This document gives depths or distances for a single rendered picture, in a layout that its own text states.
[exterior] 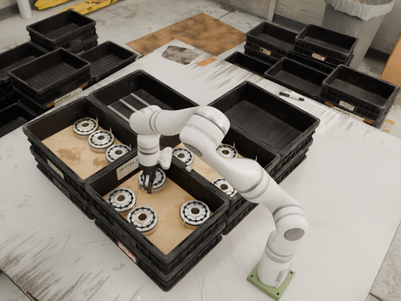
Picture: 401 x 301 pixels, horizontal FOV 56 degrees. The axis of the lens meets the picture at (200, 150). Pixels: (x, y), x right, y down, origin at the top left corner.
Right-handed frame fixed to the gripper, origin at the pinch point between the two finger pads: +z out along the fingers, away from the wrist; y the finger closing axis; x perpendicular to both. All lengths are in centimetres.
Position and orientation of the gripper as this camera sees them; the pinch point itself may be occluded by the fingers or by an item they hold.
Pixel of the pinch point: (150, 184)
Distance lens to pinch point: 138.4
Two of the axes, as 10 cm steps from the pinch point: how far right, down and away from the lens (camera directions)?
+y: -0.8, 7.0, -7.1
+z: -0.6, 7.1, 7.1
